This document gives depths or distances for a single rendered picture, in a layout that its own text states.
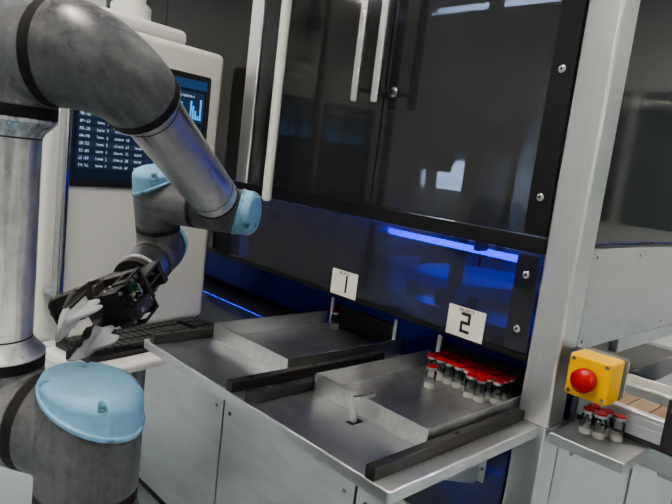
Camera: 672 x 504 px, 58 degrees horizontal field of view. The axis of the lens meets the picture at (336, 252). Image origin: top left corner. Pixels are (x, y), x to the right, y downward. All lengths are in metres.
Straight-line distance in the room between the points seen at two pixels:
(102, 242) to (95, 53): 0.95
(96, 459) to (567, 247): 0.79
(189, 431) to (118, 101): 1.50
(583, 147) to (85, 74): 0.77
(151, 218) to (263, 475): 0.93
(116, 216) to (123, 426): 0.93
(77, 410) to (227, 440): 1.20
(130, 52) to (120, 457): 0.44
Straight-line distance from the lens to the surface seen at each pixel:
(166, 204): 1.03
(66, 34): 0.69
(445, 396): 1.21
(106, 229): 1.59
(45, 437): 0.75
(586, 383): 1.07
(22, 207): 0.77
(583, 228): 1.09
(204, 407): 1.97
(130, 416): 0.74
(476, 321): 1.20
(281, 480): 1.72
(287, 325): 1.51
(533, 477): 1.21
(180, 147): 0.80
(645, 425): 1.21
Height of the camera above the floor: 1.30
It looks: 8 degrees down
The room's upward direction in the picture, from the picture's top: 7 degrees clockwise
